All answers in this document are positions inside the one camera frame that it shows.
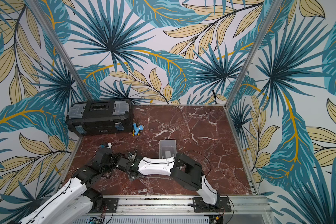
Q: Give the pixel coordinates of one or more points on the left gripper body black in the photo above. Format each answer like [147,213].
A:
[107,168]

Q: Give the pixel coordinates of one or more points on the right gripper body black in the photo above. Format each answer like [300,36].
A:
[119,161]

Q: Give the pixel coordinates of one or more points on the translucent plastic storage box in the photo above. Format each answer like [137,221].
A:
[167,149]

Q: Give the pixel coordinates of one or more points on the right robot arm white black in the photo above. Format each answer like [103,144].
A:
[181,168]

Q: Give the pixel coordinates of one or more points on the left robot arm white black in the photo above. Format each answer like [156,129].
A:
[76,197]

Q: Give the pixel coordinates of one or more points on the blue toy figure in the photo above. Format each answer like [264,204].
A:
[137,129]

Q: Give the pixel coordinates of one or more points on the black plastic toolbox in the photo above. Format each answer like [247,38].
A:
[100,117]

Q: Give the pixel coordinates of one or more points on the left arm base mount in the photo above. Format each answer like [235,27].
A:
[105,205]

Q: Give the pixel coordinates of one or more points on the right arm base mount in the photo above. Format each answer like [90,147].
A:
[222,205]

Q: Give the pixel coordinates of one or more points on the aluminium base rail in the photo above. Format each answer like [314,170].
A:
[180,205]

